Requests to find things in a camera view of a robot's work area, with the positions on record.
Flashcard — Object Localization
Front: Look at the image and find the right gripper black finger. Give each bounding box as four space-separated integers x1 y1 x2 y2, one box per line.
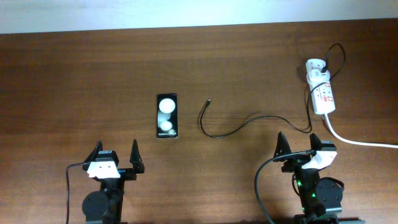
310 133 323 151
273 131 292 162

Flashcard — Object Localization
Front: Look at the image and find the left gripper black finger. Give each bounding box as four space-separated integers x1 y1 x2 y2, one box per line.
129 139 145 174
84 141 103 163

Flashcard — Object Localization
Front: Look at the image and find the black Samsung Galaxy smartphone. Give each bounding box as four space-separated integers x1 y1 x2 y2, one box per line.
156 93 178 139

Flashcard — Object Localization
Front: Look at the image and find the black USB charging cable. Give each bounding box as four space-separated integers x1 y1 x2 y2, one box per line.
199 42 347 139

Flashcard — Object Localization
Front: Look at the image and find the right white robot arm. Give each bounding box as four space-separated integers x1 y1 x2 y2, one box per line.
273 132 345 224

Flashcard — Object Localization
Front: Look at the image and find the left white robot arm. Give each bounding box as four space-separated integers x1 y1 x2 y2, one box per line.
82 140 145 223

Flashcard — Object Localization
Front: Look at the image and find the white power strip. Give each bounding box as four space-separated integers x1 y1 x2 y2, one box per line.
305 58 336 115

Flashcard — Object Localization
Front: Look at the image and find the white power strip cord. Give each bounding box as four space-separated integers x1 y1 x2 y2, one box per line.
322 113 398 149

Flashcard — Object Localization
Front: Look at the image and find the white USB wall charger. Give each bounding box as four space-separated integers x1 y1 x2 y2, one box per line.
307 68 330 85

